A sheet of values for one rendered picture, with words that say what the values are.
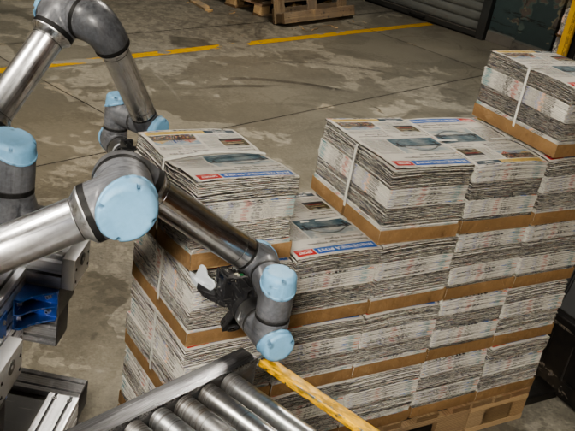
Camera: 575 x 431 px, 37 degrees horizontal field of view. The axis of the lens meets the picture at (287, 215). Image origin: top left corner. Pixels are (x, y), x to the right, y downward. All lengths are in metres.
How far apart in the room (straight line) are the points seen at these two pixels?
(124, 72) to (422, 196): 0.88
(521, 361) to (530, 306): 0.25
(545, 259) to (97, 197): 1.76
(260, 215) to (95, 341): 1.34
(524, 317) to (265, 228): 1.21
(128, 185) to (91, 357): 1.72
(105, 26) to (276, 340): 0.97
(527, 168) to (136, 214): 1.43
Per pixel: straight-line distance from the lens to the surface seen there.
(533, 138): 2.81
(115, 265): 3.81
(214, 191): 2.04
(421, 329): 2.74
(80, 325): 3.41
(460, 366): 2.99
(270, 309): 1.81
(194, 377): 1.84
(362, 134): 2.56
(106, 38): 2.34
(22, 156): 2.22
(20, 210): 2.28
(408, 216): 2.46
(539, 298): 3.07
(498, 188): 2.66
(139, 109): 2.52
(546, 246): 2.96
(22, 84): 2.36
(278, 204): 2.16
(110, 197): 1.58
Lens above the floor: 1.89
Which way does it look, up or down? 25 degrees down
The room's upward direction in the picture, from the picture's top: 11 degrees clockwise
